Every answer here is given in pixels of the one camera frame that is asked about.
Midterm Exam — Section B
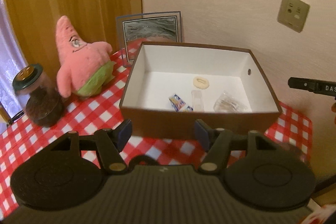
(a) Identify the dark lantern with glass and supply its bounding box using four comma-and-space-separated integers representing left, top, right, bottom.
12, 64, 64, 127

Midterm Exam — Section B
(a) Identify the cotton swabs plastic bag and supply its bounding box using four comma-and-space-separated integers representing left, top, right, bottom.
213, 92, 249, 113

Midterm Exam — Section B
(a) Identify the brown cardboard box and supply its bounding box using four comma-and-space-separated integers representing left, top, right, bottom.
120, 42, 281, 139

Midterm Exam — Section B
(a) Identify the pink starfish plush toy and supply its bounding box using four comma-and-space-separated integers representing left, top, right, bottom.
55, 15, 114, 98

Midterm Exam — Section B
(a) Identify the framed grey picture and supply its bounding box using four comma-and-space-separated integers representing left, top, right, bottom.
116, 11, 183, 67

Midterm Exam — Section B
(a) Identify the pale pink curtain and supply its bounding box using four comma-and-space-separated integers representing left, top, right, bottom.
1, 0, 27, 118

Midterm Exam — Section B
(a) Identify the cream hair scrunchie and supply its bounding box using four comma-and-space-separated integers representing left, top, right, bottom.
193, 76, 210, 90

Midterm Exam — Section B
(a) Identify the beige wall data socket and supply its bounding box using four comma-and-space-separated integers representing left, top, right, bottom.
277, 0, 310, 33

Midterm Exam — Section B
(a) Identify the blue tissue packet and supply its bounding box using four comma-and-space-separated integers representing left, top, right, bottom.
169, 94, 194, 112

